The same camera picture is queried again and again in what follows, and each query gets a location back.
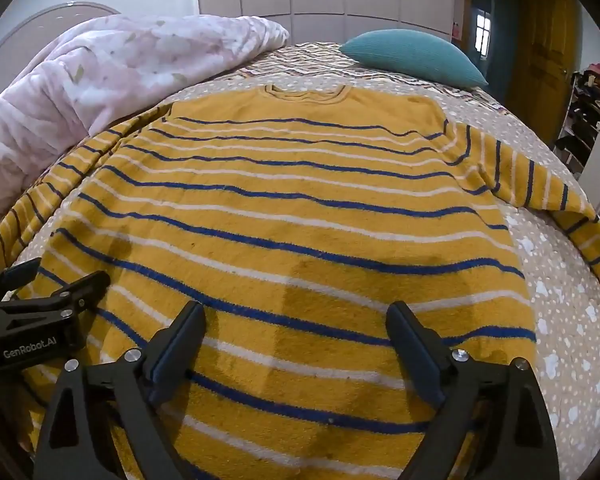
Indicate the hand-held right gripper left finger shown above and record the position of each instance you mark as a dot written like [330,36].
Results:
[166,366]

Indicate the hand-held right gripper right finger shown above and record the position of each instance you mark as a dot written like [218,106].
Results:
[424,366]

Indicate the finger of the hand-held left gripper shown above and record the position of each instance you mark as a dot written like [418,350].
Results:
[22,271]
[82,287]

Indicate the yellow striped sweater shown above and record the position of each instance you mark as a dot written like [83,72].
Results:
[290,240]

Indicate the beige spotted bedspread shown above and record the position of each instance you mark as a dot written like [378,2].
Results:
[560,320]

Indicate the pink floral blanket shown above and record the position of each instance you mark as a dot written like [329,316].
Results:
[105,75]

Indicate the grey arched headboard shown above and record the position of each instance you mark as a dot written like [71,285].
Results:
[25,35]

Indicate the cluttered dark shelf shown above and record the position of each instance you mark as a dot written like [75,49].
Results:
[587,105]

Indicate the teal pillow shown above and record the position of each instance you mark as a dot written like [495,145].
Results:
[415,57]

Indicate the geometric patterned bed sheet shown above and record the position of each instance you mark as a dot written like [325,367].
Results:
[310,62]

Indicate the yellow wooden door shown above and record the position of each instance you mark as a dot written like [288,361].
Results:
[542,50]

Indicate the small bright window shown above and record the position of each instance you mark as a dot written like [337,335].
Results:
[482,32]

